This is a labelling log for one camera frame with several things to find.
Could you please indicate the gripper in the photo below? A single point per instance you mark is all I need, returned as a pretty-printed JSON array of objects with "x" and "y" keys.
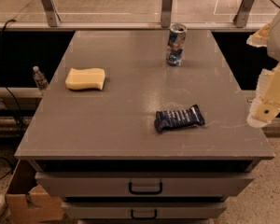
[{"x": 266, "y": 102}]

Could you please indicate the blue rxbar blueberry wrapper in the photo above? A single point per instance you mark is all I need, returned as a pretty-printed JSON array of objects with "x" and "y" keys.
[{"x": 175, "y": 119}]

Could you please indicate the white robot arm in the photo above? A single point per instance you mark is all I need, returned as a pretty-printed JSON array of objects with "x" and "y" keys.
[{"x": 273, "y": 40}]

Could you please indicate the yellow sponge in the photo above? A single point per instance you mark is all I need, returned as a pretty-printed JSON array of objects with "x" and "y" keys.
[{"x": 82, "y": 79}]

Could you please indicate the blue energy drink can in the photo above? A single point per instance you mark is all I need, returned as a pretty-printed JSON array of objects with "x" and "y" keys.
[{"x": 175, "y": 44}]

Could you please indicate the grey drawer cabinet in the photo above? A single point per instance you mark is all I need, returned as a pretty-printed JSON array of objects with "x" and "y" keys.
[{"x": 112, "y": 130}]

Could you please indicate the clear plastic water bottle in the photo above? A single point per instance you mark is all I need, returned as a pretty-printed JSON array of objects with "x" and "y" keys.
[{"x": 40, "y": 79}]

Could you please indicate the upper grey drawer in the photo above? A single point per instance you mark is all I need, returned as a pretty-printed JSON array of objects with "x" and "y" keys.
[{"x": 115, "y": 184}]

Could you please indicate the grey drawer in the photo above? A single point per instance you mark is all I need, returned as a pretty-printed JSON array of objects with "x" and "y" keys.
[
  {"x": 115, "y": 184},
  {"x": 122, "y": 210}
]

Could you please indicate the lower grey drawer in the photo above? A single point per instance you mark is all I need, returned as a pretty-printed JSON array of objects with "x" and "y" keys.
[{"x": 122, "y": 210}]

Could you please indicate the brown cardboard box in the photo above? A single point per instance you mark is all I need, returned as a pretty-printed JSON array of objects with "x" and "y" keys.
[{"x": 28, "y": 202}]

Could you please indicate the right metal rail bracket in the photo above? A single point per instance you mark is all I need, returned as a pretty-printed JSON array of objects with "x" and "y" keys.
[{"x": 242, "y": 15}]

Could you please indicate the metal rail bracket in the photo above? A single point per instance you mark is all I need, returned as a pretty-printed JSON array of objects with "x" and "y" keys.
[
  {"x": 242, "y": 15},
  {"x": 166, "y": 13},
  {"x": 51, "y": 13}
]

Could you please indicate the middle metal rail bracket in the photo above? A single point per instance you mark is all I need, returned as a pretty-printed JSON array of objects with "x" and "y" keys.
[{"x": 166, "y": 13}]

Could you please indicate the black upper drawer handle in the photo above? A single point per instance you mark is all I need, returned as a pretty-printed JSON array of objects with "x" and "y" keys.
[{"x": 145, "y": 190}]

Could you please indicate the black drawer handle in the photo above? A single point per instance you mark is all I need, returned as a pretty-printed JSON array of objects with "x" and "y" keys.
[
  {"x": 145, "y": 190},
  {"x": 143, "y": 214}
]

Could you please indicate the black lower drawer handle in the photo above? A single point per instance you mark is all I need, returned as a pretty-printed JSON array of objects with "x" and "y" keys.
[{"x": 143, "y": 214}]

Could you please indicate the left metal rail bracket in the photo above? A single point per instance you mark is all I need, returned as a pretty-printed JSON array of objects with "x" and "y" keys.
[{"x": 51, "y": 13}]

